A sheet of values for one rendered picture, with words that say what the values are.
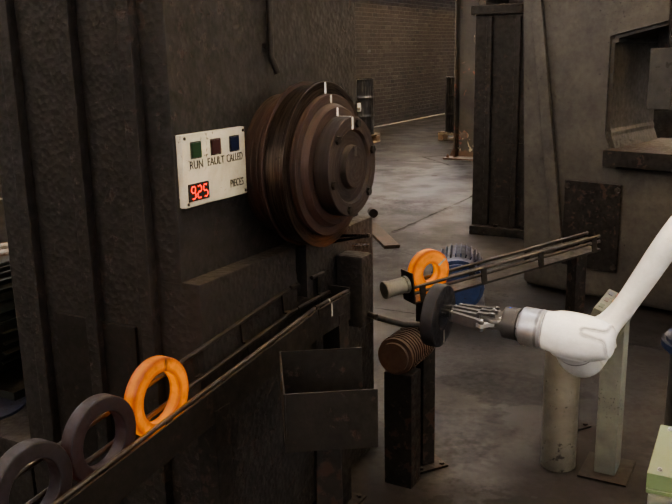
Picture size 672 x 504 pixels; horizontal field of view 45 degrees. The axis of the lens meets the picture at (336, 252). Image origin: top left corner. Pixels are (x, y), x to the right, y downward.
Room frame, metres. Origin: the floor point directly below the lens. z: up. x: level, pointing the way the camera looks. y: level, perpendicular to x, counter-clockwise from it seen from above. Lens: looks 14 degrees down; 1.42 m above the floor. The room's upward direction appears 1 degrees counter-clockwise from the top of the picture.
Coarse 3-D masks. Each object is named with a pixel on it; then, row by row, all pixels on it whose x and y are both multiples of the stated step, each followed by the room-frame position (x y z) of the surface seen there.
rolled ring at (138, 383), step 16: (144, 368) 1.68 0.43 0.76; (160, 368) 1.71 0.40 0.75; (176, 368) 1.75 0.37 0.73; (128, 384) 1.66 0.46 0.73; (144, 384) 1.66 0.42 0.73; (176, 384) 1.76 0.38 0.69; (128, 400) 1.64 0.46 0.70; (176, 400) 1.76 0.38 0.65; (144, 416) 1.65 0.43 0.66; (160, 416) 1.73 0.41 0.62; (176, 416) 1.74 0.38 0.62; (144, 432) 1.65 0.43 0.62
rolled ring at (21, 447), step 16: (16, 448) 1.38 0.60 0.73; (32, 448) 1.39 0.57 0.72; (48, 448) 1.42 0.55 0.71; (0, 464) 1.35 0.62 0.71; (16, 464) 1.36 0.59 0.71; (48, 464) 1.45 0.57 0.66; (64, 464) 1.45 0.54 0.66; (0, 480) 1.33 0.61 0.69; (64, 480) 1.45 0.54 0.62; (0, 496) 1.32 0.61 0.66; (48, 496) 1.43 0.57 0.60
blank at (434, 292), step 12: (432, 288) 1.88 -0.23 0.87; (444, 288) 1.88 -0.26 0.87; (432, 300) 1.85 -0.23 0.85; (444, 300) 1.89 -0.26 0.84; (432, 312) 1.83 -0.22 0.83; (420, 324) 1.84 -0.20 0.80; (432, 324) 1.83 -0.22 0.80; (444, 324) 1.91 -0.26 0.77; (432, 336) 1.83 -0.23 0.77; (444, 336) 1.90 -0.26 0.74
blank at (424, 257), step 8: (416, 256) 2.62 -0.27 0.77; (424, 256) 2.62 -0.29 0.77; (432, 256) 2.63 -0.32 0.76; (440, 256) 2.65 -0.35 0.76; (416, 264) 2.60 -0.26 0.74; (424, 264) 2.62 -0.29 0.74; (432, 264) 2.67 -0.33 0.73; (440, 264) 2.65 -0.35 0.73; (448, 264) 2.67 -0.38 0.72; (416, 272) 2.60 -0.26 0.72; (440, 272) 2.65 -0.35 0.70; (448, 272) 2.67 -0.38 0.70; (416, 280) 2.60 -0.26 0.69; (424, 280) 2.62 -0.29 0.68; (432, 280) 2.64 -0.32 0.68
